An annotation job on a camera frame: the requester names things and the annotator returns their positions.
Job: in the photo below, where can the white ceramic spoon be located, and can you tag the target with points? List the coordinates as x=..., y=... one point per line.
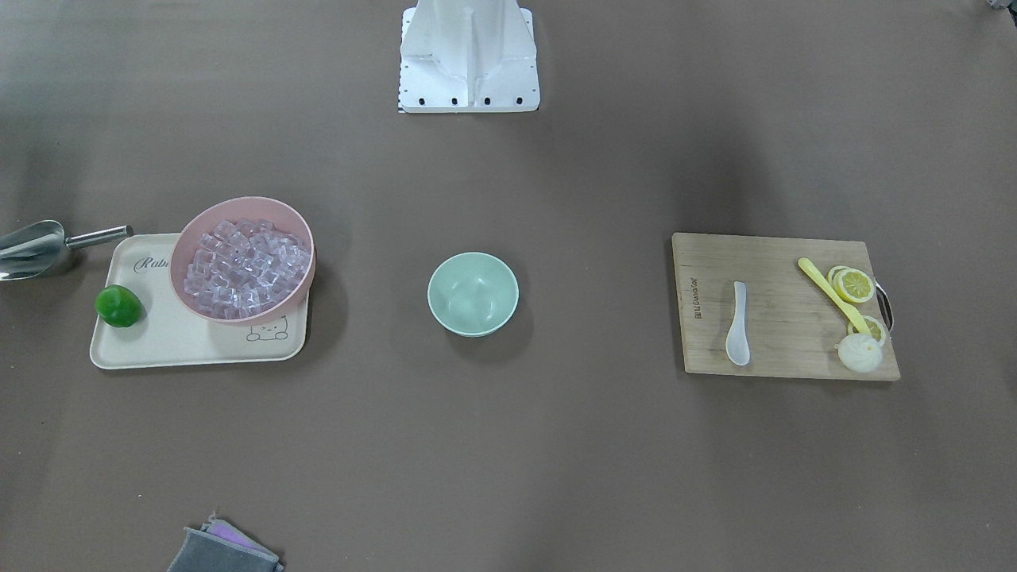
x=737, y=348

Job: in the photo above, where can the mint green bowl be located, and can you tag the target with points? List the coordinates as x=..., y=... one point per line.
x=472, y=294

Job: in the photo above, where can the pink bowl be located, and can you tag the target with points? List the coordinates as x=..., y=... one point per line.
x=252, y=207

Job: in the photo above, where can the pile of clear ice cubes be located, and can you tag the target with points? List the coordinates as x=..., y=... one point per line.
x=243, y=268

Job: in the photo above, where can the metal ice scoop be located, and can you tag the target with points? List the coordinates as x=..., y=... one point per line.
x=46, y=249

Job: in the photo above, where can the wooden cutting board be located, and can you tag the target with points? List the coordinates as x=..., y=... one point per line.
x=792, y=326

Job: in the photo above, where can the cream rectangular tray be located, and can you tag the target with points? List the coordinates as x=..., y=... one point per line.
x=168, y=333

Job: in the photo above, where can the lower lemon slice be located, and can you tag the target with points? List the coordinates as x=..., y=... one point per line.
x=875, y=329

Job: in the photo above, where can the grey and purple cloths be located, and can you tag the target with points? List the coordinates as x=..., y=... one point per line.
x=218, y=545

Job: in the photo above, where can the green lime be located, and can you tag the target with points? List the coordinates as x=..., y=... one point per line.
x=118, y=306

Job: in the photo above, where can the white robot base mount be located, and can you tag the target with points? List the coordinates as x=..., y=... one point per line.
x=476, y=57

